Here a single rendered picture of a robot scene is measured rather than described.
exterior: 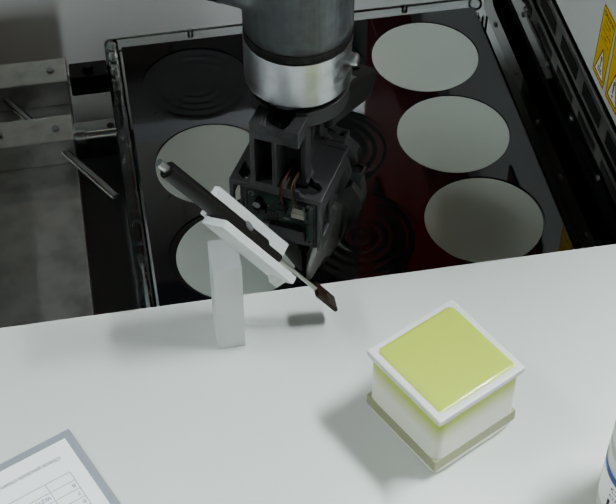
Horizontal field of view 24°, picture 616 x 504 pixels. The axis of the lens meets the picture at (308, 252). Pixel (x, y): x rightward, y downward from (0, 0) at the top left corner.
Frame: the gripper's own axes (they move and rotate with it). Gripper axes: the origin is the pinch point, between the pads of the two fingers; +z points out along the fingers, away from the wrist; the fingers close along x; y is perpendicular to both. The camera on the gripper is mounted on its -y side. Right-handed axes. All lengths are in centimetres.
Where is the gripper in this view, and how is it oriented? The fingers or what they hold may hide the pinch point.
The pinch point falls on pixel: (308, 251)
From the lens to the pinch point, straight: 117.7
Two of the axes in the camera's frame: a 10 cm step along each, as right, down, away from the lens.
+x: 9.4, 2.5, -2.3
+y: -3.4, 6.9, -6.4
